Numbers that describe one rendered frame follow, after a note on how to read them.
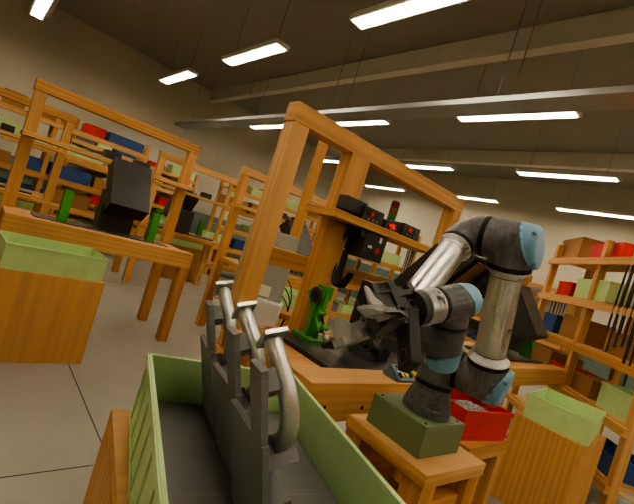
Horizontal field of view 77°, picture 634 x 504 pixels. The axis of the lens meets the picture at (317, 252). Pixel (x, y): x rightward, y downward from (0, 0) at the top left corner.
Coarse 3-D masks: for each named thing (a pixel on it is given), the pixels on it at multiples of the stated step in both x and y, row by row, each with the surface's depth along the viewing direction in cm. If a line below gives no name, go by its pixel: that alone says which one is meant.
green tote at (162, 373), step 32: (160, 384) 102; (192, 384) 105; (320, 416) 98; (160, 448) 64; (320, 448) 95; (352, 448) 84; (128, 480) 76; (160, 480) 57; (352, 480) 82; (384, 480) 75
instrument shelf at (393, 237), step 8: (312, 208) 204; (320, 208) 199; (328, 208) 194; (328, 216) 200; (336, 216) 190; (344, 216) 193; (352, 216) 196; (352, 224) 204; (360, 224) 201; (368, 224) 204; (376, 232) 209; (384, 232) 213; (392, 232) 217; (392, 240) 229; (400, 240) 222; (408, 240) 227; (408, 248) 256; (416, 248) 233; (424, 248) 237
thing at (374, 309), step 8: (368, 288) 70; (368, 296) 67; (368, 304) 66; (376, 304) 66; (360, 312) 64; (368, 312) 65; (376, 312) 66; (384, 312) 67; (376, 320) 69; (384, 320) 70
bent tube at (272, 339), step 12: (264, 336) 61; (276, 336) 63; (276, 348) 62; (276, 360) 61; (288, 360) 62; (288, 372) 60; (288, 384) 59; (288, 396) 59; (288, 408) 58; (288, 420) 58; (276, 432) 64; (288, 432) 59; (276, 444) 61; (288, 444) 60
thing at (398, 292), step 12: (372, 288) 74; (384, 288) 75; (396, 288) 76; (408, 288) 80; (360, 300) 77; (384, 300) 74; (396, 300) 74; (408, 300) 78; (420, 300) 78; (420, 312) 78; (372, 324) 74; (384, 324) 72; (396, 324) 73; (420, 324) 78
